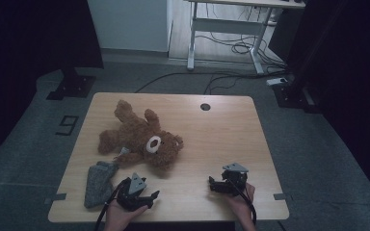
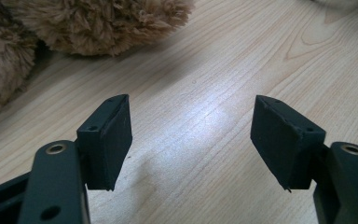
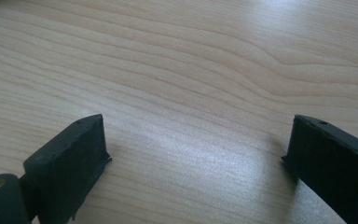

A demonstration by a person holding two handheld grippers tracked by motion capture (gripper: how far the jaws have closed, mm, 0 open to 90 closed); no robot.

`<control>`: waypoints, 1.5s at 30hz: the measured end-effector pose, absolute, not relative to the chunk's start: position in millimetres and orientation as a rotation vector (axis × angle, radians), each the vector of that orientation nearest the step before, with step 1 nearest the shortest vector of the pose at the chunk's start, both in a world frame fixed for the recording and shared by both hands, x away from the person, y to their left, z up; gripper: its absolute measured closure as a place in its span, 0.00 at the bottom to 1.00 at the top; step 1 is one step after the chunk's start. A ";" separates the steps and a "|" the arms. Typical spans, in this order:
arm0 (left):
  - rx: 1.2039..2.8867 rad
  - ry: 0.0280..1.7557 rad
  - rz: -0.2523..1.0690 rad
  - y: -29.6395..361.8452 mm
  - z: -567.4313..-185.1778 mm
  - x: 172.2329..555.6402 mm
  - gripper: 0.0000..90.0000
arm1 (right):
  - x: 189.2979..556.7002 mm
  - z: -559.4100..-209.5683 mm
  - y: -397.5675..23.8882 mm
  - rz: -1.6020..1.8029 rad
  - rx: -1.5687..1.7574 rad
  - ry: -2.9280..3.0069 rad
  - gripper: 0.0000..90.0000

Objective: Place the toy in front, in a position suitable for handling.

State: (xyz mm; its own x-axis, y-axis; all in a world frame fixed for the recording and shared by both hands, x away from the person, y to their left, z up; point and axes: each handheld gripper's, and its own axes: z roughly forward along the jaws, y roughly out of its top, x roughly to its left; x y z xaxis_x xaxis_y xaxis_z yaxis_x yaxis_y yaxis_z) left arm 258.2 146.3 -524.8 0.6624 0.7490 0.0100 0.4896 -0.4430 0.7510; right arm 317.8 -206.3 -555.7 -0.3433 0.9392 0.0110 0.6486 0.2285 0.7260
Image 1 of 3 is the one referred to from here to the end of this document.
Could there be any white cabinet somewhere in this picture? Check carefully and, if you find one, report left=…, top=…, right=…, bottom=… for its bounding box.
left=87, top=0, right=174, bottom=53

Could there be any white power strip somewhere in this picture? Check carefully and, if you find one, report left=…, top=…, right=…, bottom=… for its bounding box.
left=265, top=77, right=289, bottom=87

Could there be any brown teddy bear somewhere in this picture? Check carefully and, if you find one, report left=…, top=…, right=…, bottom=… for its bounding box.
left=96, top=99, right=185, bottom=171

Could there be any grey tape strip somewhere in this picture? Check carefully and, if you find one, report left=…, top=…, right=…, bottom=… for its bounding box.
left=273, top=192, right=294, bottom=202
left=43, top=192, right=67, bottom=206

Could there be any right hand-held gripper black cable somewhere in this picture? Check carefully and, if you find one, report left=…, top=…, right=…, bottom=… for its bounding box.
left=226, top=178, right=258, bottom=226

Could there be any left hand-held gripper black cable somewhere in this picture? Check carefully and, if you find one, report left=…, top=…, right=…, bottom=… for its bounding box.
left=93, top=180, right=129, bottom=231

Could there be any long black floor cable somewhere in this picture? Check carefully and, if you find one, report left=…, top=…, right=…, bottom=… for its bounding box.
left=134, top=70, right=287, bottom=95

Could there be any white desk frame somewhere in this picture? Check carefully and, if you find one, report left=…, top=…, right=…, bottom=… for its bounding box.
left=184, top=0, right=306, bottom=76

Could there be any small grey knit garment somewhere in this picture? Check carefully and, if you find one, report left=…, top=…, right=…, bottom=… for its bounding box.
left=83, top=160, right=120, bottom=209

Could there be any hand-held gripper black cable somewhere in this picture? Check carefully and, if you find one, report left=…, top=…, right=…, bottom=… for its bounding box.
left=226, top=178, right=258, bottom=226
left=93, top=180, right=129, bottom=231

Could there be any tangle of black cables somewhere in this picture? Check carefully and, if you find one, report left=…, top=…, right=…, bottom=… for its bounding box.
left=195, top=3, right=287, bottom=70

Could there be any person's right hand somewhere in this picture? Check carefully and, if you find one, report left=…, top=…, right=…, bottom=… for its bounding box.
left=226, top=182, right=256, bottom=223

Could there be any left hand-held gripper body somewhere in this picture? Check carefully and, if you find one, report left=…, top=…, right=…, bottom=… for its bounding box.
left=116, top=172, right=149, bottom=212

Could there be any black stand base plate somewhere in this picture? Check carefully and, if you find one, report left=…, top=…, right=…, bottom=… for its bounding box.
left=272, top=81, right=322, bottom=115
left=46, top=66, right=97, bottom=101

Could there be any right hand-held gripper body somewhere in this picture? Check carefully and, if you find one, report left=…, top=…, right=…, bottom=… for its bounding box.
left=221, top=162, right=250, bottom=197

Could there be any dark curtain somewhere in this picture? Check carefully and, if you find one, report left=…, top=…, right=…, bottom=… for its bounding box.
left=0, top=0, right=105, bottom=169
left=267, top=0, right=370, bottom=210

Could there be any person's left hand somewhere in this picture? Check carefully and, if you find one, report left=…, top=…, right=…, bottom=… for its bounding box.
left=103, top=200, right=149, bottom=231

